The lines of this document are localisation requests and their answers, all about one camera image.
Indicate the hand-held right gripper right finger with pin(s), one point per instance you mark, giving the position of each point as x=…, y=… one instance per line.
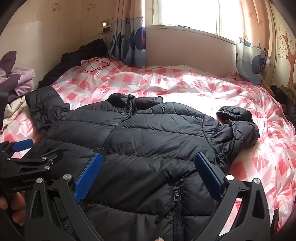
x=208, y=176

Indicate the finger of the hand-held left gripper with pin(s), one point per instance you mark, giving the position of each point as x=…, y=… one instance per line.
x=23, y=144
x=34, y=161

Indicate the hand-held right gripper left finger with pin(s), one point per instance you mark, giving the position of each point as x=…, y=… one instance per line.
x=89, y=176

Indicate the black puffer jacket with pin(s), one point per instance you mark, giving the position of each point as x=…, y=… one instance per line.
x=143, y=148

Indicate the black clothes pile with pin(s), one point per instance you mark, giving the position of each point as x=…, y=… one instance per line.
x=69, y=60

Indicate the brown and dark clothes pile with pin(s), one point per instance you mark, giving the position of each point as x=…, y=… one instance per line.
x=284, y=97

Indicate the person's left hand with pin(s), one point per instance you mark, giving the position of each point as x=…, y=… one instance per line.
x=15, y=204

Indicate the purple quilt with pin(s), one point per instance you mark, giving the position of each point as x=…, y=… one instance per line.
x=20, y=81

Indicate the pink checkered bed cover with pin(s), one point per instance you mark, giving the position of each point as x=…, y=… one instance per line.
x=185, y=85

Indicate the cartoon print curtain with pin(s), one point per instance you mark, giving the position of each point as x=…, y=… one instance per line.
x=252, y=58
x=129, y=34

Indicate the window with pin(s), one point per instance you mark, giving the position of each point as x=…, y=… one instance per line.
x=189, y=14

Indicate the wall power socket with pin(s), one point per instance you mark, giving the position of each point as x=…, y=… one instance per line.
x=106, y=29

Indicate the tree wall sticker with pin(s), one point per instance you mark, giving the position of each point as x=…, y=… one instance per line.
x=290, y=58

